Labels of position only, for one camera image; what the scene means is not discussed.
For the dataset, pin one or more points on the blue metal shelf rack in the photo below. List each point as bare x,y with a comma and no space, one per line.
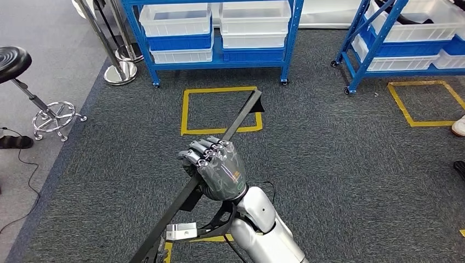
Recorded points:
218,65
367,54

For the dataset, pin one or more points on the black curved plastic part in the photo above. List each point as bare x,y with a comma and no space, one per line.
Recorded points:
407,18

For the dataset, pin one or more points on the black seat chrome stool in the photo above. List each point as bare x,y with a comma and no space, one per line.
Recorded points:
12,61

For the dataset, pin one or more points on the black robot left foot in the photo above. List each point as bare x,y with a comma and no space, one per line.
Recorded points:
160,252

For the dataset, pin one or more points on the chrome stanchion post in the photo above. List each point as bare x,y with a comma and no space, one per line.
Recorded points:
129,54
120,74

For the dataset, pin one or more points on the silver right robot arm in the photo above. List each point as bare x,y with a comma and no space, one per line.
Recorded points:
265,239

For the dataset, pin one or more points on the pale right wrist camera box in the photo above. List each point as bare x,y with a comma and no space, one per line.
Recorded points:
181,231

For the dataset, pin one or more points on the white car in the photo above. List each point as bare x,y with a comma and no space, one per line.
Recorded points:
327,14

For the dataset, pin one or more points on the person's white shoe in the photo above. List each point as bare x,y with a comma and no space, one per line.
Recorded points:
459,127

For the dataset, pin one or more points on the black plastic car part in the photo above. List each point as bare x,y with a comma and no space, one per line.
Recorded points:
169,217

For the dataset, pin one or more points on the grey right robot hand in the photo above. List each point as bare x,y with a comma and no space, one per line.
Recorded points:
225,174

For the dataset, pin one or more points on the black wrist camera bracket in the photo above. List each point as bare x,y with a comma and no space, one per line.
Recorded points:
218,225

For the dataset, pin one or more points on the black sandal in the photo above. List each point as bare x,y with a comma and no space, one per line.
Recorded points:
16,142

